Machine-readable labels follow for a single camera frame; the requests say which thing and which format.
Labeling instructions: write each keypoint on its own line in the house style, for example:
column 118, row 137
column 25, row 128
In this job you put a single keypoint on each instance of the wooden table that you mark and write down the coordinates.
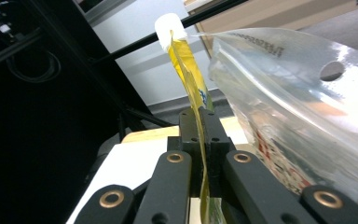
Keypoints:
column 146, row 134

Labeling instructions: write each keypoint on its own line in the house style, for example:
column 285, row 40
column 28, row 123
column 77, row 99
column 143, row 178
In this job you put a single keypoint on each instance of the yellow spout pouch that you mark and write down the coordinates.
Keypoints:
column 185, row 57

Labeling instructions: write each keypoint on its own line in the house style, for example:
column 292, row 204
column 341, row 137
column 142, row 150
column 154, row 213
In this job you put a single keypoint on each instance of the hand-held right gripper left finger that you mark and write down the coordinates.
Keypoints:
column 189, row 133

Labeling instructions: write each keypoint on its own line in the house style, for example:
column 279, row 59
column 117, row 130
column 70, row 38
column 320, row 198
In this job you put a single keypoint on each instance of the black frame bar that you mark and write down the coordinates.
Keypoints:
column 136, row 46

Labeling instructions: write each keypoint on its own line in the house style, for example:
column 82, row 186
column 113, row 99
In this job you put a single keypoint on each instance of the white table mat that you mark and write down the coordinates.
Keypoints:
column 127, row 168

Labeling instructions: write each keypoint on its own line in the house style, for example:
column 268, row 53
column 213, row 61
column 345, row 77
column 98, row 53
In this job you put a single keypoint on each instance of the clear bag of dark seaweed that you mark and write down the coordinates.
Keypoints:
column 292, row 99

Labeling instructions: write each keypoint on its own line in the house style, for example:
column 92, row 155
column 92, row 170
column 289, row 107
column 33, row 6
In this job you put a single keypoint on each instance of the black metal stand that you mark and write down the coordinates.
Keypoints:
column 136, row 116

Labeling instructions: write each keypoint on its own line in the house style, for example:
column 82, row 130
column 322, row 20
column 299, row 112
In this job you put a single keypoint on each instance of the white cabinet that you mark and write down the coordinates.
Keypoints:
column 149, row 68

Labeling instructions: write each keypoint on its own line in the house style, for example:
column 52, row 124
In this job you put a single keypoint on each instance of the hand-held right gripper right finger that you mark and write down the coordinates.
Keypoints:
column 213, row 137

